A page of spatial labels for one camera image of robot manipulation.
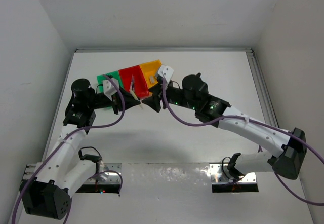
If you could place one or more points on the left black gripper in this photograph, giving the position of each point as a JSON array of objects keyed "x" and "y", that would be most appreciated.
[{"x": 129, "y": 100}]

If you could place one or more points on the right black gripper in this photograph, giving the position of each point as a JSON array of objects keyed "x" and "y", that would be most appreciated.
[{"x": 154, "y": 101}]

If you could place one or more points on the yellow highlighter pen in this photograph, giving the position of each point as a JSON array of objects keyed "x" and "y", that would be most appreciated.
[{"x": 136, "y": 98}]

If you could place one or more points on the blue pen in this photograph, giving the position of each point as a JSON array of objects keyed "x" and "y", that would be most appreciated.
[{"x": 133, "y": 79}]

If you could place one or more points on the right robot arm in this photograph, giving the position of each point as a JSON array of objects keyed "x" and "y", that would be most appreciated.
[{"x": 283, "y": 151}]

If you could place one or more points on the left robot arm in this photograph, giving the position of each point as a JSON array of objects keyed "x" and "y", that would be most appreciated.
[{"x": 48, "y": 192}]

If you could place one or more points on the red plastic bin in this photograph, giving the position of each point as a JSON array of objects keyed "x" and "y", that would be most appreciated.
[{"x": 140, "y": 88}]

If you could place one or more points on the green plastic bin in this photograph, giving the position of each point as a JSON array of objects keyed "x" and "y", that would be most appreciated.
[{"x": 101, "y": 100}]

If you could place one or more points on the yellow plastic bin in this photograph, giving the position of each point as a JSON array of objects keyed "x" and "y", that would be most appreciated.
[{"x": 149, "y": 69}]

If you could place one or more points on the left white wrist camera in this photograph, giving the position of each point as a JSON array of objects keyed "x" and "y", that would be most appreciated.
[{"x": 108, "y": 89}]

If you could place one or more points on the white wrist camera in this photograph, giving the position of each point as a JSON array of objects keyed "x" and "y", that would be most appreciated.
[
  {"x": 108, "y": 89},
  {"x": 164, "y": 73}
]

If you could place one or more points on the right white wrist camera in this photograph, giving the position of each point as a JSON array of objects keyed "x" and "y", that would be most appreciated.
[{"x": 164, "y": 73}]

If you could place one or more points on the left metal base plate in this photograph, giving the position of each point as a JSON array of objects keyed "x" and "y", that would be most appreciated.
[{"x": 111, "y": 175}]

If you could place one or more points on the metal base plate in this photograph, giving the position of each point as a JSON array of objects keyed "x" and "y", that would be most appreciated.
[
  {"x": 111, "y": 175},
  {"x": 219, "y": 178}
]

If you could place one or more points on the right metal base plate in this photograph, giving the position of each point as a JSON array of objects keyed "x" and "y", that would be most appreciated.
[{"x": 219, "y": 178}]

